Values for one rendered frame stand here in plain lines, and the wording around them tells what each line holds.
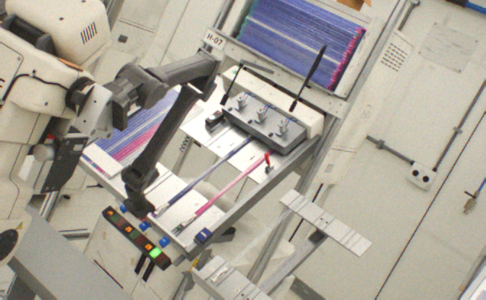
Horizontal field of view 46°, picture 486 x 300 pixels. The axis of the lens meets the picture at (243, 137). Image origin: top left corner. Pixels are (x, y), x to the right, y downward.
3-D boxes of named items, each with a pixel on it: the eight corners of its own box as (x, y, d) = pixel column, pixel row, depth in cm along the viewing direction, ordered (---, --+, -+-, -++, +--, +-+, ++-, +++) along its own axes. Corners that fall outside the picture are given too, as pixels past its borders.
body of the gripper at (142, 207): (137, 194, 202) (134, 180, 196) (156, 209, 197) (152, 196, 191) (123, 204, 199) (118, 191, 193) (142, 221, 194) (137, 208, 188)
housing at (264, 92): (309, 151, 230) (311, 126, 220) (223, 97, 255) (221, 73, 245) (322, 140, 234) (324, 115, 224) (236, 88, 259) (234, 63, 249)
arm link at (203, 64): (205, 40, 178) (231, 58, 176) (187, 76, 184) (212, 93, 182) (119, 64, 139) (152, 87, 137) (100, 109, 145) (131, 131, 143)
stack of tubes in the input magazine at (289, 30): (328, 90, 220) (362, 26, 215) (233, 38, 245) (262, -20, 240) (341, 95, 230) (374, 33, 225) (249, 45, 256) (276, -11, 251)
